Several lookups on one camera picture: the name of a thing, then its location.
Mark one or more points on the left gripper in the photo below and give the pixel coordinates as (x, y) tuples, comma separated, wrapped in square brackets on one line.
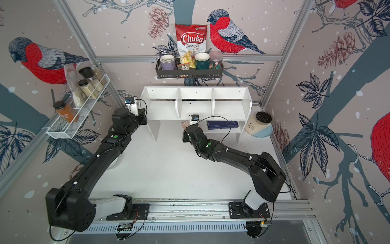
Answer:
[(142, 114)]

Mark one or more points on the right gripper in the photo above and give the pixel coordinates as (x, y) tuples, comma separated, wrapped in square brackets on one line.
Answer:
[(185, 139)]

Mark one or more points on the white wooden bookshelf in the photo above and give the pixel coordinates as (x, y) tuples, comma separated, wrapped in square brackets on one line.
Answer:
[(168, 103)]

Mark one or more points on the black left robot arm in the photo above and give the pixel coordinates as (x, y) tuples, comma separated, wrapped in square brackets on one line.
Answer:
[(69, 207)]

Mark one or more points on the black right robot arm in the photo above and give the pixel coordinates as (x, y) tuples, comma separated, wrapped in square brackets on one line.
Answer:
[(267, 176)]

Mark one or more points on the white roll under arm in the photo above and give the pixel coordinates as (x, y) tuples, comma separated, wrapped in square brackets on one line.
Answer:
[(115, 163)]

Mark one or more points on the dark blue book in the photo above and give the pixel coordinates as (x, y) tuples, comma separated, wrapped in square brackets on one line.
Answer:
[(218, 125)]

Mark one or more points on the black-lid spice jar near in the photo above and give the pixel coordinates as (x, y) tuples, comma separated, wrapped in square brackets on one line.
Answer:
[(88, 89)]

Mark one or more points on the black-lid spice jar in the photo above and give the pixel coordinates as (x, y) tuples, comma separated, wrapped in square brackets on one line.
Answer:
[(88, 89), (88, 74)]

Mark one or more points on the cream and blue plate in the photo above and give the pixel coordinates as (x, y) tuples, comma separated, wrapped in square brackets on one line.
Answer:
[(255, 129)]

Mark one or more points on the purple mug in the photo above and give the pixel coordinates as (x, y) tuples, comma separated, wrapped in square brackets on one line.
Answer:
[(167, 62)]

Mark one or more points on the clear plastic bag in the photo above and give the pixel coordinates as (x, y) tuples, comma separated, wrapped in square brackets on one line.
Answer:
[(72, 80)]

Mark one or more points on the small snack packet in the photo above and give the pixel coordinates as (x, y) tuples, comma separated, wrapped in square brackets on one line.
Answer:
[(185, 66)]

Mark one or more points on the black-lid spice jar far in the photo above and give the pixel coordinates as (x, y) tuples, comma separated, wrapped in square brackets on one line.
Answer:
[(88, 74)]

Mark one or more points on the green mug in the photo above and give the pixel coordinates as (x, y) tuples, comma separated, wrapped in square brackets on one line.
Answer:
[(202, 61)]

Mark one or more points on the black bowl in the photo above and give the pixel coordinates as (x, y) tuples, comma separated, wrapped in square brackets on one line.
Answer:
[(263, 118)]

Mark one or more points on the orange spice jar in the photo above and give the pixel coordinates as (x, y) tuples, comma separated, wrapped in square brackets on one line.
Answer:
[(66, 111)]

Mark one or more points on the pink lidded jar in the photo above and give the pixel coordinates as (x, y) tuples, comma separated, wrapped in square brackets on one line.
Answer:
[(215, 59)]

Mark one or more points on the red Chuba chips bag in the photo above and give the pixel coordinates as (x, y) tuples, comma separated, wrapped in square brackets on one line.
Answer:
[(191, 39)]

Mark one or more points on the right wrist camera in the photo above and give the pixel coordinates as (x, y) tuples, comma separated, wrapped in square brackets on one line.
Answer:
[(194, 119)]

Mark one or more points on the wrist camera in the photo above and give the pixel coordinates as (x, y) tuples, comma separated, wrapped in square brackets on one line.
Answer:
[(194, 119), (131, 105)]

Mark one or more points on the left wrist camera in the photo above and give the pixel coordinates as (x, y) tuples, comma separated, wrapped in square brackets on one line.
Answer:
[(131, 105)]

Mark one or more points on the black wall basket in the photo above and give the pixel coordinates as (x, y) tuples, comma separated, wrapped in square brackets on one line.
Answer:
[(191, 73)]

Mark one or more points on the white wire wall rack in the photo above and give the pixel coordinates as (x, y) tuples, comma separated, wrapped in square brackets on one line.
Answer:
[(62, 129)]

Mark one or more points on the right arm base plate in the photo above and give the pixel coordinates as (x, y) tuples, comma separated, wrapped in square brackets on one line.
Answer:
[(240, 210)]

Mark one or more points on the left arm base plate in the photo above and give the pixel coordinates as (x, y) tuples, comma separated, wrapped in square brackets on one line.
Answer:
[(138, 211)]

